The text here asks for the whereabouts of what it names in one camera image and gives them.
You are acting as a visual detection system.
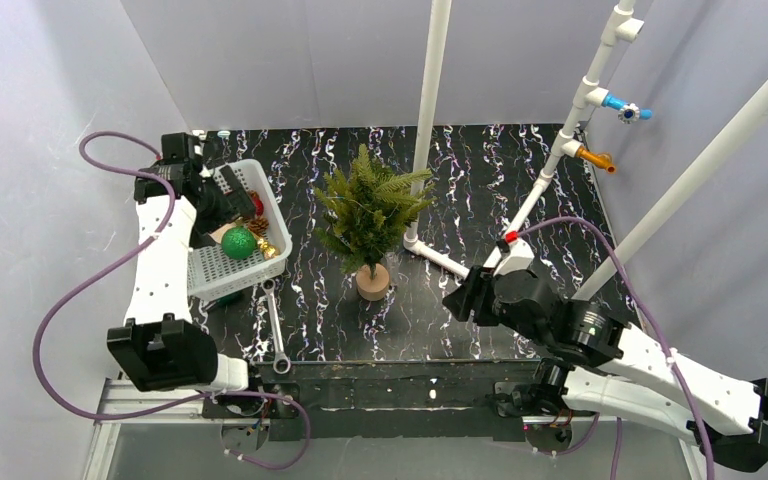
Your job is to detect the green glitter bauble ornament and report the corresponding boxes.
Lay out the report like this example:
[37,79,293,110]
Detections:
[220,226,258,260]

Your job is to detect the brown pine cone ornament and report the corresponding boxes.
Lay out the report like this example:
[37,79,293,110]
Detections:
[246,216,269,237]

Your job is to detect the small green christmas tree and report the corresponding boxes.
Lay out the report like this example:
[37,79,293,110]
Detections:
[313,145,434,302]

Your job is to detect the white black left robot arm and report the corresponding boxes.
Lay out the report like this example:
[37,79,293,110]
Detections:
[107,132,254,392]

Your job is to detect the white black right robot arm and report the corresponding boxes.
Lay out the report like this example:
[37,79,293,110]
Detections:
[442,267,768,473]

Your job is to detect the white plastic basket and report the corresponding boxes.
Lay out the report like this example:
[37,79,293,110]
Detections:
[188,159,293,301]

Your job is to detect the gold bell ornament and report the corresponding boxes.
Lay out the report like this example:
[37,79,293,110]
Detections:
[256,237,281,260]

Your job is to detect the orange brass tap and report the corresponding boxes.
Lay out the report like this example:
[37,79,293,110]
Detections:
[575,146,617,174]

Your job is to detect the silver combination wrench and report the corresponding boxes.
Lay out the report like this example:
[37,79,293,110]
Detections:
[262,280,292,375]

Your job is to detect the blue tap valve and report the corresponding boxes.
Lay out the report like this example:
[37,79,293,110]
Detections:
[602,94,653,124]

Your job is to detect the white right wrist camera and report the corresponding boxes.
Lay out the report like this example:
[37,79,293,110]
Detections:
[484,231,535,276]

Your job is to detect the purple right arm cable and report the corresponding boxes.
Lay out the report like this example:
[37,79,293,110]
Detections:
[509,215,717,480]

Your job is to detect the black front mounting rail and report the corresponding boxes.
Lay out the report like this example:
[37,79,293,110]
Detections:
[250,360,538,441]

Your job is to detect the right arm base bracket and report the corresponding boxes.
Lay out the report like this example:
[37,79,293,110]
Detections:
[491,382,575,454]

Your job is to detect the white PVC pipe frame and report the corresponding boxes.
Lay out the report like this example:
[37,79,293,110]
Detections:
[417,1,768,306]

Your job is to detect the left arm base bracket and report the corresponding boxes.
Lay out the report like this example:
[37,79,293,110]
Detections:
[202,395,298,454]

